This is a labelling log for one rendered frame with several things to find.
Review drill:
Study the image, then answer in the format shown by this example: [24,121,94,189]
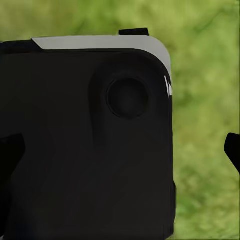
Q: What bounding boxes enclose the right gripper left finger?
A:
[0,133,26,193]

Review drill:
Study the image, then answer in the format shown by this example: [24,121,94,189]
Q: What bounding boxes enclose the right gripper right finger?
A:
[224,133,240,173]

